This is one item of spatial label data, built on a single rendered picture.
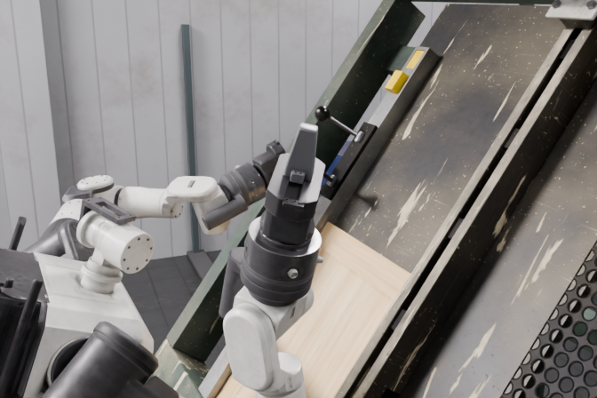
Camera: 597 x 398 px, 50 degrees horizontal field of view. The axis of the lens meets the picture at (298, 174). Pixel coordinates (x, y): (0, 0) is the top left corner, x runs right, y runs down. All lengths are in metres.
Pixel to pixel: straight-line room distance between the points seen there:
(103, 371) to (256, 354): 0.19
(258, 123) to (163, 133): 0.65
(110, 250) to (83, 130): 3.34
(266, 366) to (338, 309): 0.56
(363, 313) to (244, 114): 3.31
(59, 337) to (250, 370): 0.28
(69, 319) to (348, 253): 0.64
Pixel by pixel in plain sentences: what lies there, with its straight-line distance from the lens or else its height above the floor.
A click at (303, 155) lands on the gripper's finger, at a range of 0.70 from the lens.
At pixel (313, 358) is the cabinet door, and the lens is 1.34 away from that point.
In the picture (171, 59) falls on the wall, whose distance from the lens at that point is 4.32.
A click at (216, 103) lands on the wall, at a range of 4.42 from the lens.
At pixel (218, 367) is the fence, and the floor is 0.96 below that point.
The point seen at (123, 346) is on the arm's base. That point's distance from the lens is 0.84.
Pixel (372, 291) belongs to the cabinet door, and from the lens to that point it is 1.29.
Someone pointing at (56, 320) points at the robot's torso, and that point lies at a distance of 0.95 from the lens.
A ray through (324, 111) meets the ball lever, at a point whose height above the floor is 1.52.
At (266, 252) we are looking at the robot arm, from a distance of 0.73.
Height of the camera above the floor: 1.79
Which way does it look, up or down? 16 degrees down
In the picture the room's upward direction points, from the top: straight up
